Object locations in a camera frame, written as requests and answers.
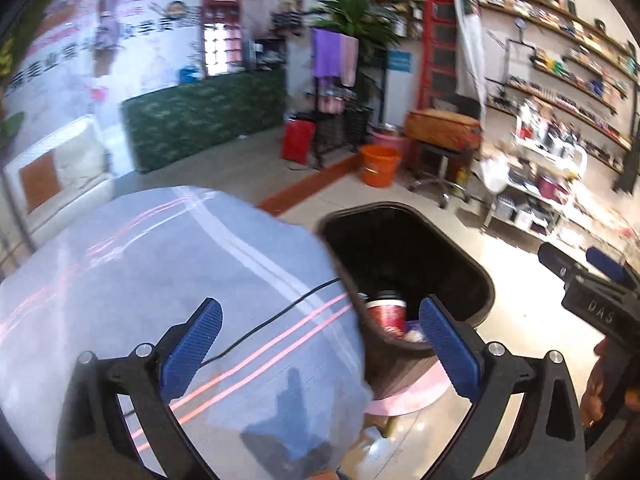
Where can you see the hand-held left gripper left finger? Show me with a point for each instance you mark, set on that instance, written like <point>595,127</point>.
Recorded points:
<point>192,352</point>

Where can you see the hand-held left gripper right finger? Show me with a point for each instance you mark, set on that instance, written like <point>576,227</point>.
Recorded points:
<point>447,352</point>

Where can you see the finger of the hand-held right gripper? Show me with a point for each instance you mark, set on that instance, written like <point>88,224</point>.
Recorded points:
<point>610,265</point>
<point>555,257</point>

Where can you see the purple packet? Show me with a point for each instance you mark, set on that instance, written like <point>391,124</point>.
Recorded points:
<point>416,332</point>

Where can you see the red paper cup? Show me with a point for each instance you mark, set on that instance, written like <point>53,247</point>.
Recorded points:
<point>387,315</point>

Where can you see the black trash bin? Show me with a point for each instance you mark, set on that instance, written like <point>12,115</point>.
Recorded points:
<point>400,245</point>

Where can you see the person's right hand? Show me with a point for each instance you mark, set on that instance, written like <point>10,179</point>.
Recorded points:
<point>597,400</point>

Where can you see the pink round mat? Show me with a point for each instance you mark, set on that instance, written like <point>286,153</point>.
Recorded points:
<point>410,400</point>

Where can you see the striped blue bed sheet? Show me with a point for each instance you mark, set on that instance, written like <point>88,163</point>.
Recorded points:
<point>175,285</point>

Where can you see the white cart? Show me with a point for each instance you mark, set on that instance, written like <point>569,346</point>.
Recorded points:
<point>545,175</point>

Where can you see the white plastic bag on cart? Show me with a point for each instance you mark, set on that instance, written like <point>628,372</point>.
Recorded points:
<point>495,172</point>

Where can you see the brown cushioned stool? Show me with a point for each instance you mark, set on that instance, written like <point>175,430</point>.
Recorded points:
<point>442,127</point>

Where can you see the white wicker sofa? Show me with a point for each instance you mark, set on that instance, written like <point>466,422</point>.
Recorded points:
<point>85,195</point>

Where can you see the orange bucket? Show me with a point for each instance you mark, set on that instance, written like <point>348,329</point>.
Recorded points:
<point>380,167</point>

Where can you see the pink basin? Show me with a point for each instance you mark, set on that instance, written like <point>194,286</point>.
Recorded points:
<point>392,139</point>

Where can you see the white cushion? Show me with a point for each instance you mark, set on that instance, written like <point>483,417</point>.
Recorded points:
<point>82,157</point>

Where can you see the orange cushion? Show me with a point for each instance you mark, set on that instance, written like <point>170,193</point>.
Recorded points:
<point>40,182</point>

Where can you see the green patterned counter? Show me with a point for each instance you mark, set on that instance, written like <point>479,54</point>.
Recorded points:
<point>200,120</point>

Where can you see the red bag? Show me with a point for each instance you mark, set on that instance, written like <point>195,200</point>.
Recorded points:
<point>298,142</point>

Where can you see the black metal rack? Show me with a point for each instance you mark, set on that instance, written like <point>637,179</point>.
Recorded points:
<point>360,125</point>

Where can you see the white hanging banner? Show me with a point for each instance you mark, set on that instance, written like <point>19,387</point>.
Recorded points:
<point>470,35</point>

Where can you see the red ladder shelf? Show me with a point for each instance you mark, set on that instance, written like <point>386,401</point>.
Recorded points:
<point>442,40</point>

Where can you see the blue bag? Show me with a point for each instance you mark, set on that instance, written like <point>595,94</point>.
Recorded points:
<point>188,75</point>

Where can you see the pink towel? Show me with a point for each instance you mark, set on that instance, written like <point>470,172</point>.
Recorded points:
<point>349,60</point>

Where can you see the tall banana plant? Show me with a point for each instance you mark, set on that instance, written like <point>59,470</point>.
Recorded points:
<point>10,127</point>

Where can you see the purple towel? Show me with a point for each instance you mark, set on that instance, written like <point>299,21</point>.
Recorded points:
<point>326,52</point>

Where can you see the black box on counter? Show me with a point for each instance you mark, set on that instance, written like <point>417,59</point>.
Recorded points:
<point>270,54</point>

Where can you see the green potted plant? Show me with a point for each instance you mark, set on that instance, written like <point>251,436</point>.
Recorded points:
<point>357,15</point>

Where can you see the red phone booth cabinet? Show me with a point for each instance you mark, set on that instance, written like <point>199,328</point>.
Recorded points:
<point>222,30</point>

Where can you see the purple hanging ornament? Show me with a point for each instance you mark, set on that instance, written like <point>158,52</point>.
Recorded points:
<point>110,10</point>

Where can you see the wall shelves with small bottles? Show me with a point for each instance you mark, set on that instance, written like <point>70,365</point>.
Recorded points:
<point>565,70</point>

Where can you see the blue wall sign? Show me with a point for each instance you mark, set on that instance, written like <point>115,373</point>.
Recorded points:
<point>400,61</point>

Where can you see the large wall poster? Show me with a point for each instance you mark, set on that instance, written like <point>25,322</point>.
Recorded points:
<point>65,35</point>

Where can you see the small wall shelf with bottles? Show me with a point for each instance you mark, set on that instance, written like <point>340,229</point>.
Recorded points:
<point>287,22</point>

